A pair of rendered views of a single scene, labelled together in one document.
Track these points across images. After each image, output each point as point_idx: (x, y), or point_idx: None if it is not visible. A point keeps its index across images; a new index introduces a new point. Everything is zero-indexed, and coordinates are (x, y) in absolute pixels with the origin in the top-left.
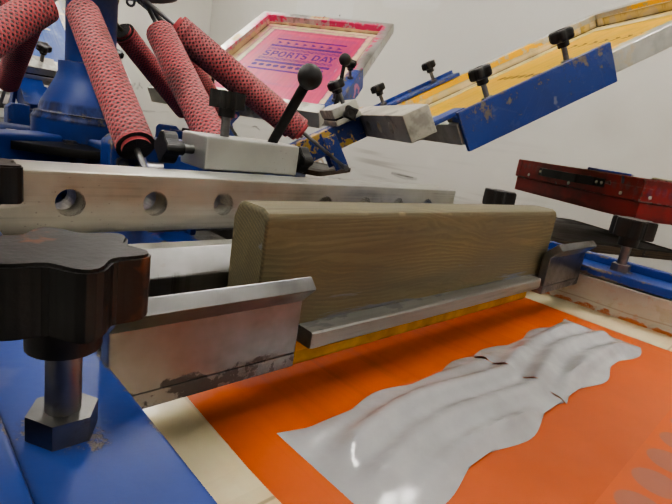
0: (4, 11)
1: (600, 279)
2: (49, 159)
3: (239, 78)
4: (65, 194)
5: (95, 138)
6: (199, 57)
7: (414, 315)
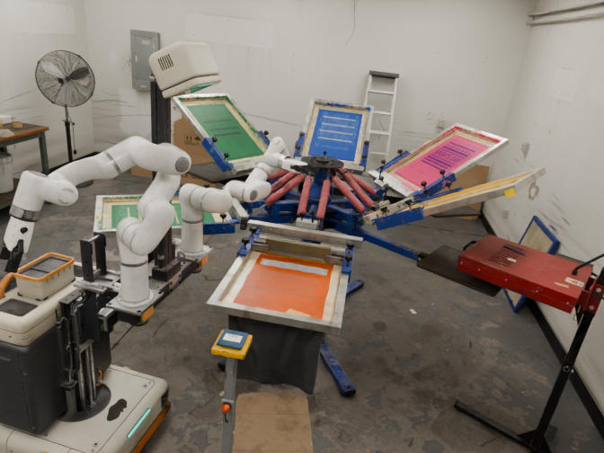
0: (292, 181)
1: None
2: None
3: (345, 194)
4: None
5: (313, 204)
6: (337, 187)
7: (286, 254)
